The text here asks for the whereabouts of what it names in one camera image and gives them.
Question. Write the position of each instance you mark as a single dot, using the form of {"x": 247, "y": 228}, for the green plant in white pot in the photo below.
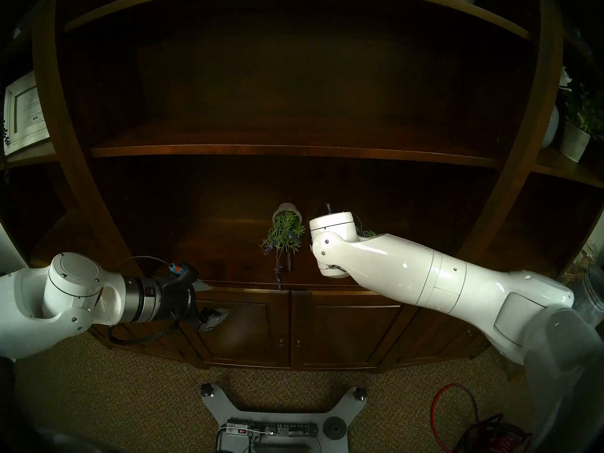
{"x": 573, "y": 145}

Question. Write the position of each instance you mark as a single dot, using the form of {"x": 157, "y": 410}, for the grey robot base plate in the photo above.
{"x": 222, "y": 412}

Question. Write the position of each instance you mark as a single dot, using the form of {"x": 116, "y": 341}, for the power strip with red switch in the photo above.
{"x": 278, "y": 429}

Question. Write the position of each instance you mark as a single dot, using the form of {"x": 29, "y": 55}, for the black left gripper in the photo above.
{"x": 177, "y": 296}

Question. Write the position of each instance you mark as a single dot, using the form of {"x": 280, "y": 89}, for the white framed certificate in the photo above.
{"x": 26, "y": 112}

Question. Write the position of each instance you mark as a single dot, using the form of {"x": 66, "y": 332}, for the small white ceramic vase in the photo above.
{"x": 549, "y": 129}

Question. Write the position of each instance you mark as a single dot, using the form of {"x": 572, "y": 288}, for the dark wooden bookcase cabinet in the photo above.
{"x": 283, "y": 79}

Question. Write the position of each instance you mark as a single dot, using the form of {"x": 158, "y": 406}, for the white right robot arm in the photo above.
{"x": 424, "y": 277}

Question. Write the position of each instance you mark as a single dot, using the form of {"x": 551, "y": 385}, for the black round caster disc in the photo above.
{"x": 335, "y": 427}

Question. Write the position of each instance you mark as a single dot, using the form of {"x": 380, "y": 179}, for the fake lavender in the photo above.
{"x": 283, "y": 232}
{"x": 369, "y": 233}

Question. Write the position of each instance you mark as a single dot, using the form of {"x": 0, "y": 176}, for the dark hanging vine plant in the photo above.
{"x": 4, "y": 133}

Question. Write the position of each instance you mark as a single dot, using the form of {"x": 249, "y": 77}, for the black star knob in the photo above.
{"x": 360, "y": 393}
{"x": 207, "y": 390}

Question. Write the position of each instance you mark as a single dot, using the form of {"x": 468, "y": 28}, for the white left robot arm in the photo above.
{"x": 33, "y": 310}

